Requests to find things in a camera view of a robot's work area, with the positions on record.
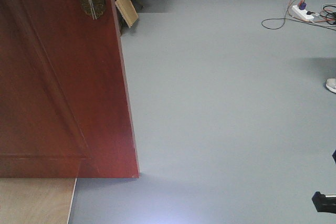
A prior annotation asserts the open flat cardboard box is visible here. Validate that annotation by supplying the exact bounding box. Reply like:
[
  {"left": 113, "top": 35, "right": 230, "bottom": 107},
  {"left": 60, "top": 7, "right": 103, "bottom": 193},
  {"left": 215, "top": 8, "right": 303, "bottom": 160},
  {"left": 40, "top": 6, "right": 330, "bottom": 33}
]
[{"left": 115, "top": 0, "right": 139, "bottom": 35}]

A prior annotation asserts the thin looping brown cable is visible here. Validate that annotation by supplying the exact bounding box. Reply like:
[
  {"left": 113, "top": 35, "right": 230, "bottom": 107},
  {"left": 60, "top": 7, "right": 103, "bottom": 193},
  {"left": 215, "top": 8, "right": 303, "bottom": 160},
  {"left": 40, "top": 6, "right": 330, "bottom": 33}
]
[{"left": 261, "top": 0, "right": 305, "bottom": 30}]

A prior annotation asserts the purple plug adapter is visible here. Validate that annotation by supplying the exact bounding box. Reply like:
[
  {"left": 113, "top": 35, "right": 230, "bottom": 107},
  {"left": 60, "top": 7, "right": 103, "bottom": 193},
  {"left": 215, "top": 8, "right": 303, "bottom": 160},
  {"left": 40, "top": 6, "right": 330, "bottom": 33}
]
[{"left": 298, "top": 2, "right": 307, "bottom": 10}]

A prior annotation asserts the reddish brown wooden door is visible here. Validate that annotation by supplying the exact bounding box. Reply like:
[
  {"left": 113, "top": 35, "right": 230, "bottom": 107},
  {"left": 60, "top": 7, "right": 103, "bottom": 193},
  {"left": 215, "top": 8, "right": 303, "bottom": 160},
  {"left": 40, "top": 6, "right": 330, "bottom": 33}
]
[{"left": 1, "top": 0, "right": 140, "bottom": 178}]

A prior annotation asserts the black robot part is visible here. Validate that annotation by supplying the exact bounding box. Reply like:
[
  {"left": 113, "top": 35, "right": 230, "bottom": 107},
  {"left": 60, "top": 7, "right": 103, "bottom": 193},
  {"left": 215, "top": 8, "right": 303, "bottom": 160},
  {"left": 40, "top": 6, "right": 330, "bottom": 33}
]
[{"left": 311, "top": 149, "right": 336, "bottom": 214}]

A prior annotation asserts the plywood floor platform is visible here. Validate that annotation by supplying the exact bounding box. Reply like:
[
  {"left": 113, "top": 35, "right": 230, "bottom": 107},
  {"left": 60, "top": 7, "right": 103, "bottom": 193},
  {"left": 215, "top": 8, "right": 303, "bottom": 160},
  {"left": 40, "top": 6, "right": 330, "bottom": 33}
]
[{"left": 1, "top": 178, "right": 77, "bottom": 223}]

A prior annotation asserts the grey sneaker nearer wall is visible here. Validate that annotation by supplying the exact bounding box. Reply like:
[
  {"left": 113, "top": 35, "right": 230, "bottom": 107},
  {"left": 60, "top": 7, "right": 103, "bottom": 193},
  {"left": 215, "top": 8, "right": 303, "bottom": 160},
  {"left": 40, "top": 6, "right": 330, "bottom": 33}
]
[{"left": 325, "top": 78, "right": 336, "bottom": 93}]

